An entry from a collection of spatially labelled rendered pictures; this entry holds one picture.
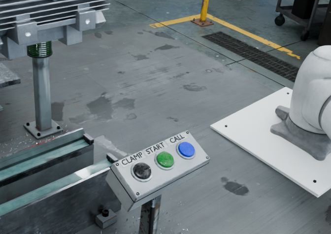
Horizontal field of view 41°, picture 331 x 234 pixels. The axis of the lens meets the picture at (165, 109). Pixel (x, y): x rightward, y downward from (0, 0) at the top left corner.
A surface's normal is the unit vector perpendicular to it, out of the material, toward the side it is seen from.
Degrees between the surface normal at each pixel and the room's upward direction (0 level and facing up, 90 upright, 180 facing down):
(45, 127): 90
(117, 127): 0
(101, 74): 0
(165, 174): 23
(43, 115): 90
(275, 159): 4
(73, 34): 89
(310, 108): 95
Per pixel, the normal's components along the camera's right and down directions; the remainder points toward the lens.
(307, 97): -0.94, 0.11
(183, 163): 0.36, -0.61
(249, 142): 0.04, -0.83
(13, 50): 0.68, 0.43
